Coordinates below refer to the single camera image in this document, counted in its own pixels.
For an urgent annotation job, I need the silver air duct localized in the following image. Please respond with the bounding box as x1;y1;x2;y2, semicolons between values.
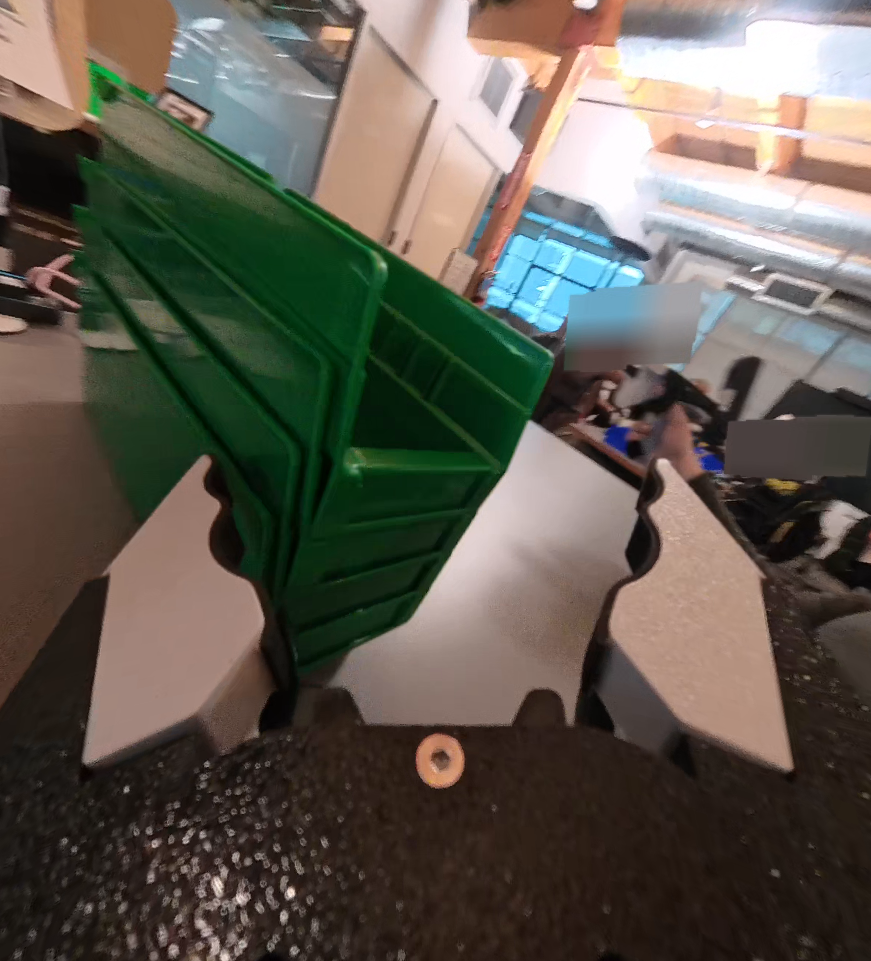
640;167;871;295

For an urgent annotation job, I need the wall vent grille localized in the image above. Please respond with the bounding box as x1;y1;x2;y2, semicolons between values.
475;55;528;119
749;270;831;314

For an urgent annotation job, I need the wooden backing board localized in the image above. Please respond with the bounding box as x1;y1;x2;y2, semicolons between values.
0;0;93;134

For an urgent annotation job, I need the wooden support post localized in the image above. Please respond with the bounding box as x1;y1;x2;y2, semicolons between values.
464;45;603;303

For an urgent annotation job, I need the person's right hand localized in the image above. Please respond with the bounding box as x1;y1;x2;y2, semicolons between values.
651;404;708;482

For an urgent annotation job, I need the white door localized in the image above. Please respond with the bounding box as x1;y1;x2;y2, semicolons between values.
314;26;438;243
404;122;501;261

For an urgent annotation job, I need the green plastic bin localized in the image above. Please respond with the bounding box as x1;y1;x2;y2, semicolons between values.
71;206;447;618
98;94;554;527
75;300;425;673
77;158;475;581

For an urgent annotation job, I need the bright window wall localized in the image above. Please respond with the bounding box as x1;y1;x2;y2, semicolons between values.
480;210;648;325

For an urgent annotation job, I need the wooden board stand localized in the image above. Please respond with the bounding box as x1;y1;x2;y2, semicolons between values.
86;0;179;96

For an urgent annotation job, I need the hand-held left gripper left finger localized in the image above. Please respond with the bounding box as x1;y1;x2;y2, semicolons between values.
81;455;300;768

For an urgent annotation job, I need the printed instruction sheet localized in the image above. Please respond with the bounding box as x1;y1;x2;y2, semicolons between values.
0;0;76;110

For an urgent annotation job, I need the glass partition wall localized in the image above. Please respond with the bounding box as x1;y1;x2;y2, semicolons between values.
165;0;366;198

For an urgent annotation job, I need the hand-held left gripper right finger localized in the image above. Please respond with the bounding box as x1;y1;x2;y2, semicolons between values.
581;458;795;774

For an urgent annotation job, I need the pink cable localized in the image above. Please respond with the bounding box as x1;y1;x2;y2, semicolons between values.
25;254;85;314

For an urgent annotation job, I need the black flat box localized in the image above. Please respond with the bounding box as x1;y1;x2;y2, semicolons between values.
0;289;63;325

